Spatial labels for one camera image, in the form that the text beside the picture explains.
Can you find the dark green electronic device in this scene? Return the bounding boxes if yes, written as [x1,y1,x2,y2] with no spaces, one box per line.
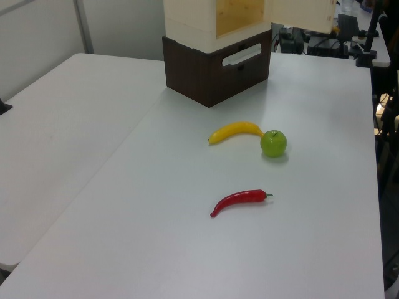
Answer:
[272,26,305,54]

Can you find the black camera stand pole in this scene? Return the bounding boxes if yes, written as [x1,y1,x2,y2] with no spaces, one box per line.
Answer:
[356,0,385,68]

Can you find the black electronics box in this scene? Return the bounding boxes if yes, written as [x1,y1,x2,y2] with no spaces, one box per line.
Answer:
[306,36,349,59]

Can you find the black tripod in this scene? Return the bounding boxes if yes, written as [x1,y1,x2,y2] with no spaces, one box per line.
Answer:
[373,70,399,200]

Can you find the green toy apple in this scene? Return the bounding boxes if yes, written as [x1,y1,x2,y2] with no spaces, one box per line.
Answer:
[260,130,287,158]

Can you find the yellow toy banana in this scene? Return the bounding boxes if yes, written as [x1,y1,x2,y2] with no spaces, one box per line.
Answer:
[208,121,266,145]

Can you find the white drawer handle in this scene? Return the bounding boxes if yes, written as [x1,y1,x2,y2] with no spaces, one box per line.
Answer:
[221,43,262,67]

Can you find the dark brown drawer box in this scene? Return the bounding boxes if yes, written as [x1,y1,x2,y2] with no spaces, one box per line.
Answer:
[161,29,273,108]

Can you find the cream wooden cabinet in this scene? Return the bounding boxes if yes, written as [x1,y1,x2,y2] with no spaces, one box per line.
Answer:
[163,0,271,54]

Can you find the red toy chili pepper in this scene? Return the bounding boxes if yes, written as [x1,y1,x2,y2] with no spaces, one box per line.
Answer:
[209,189,274,218]

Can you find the cream wooden cabinet door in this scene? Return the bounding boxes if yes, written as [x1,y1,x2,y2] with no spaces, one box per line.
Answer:
[268,0,338,34]

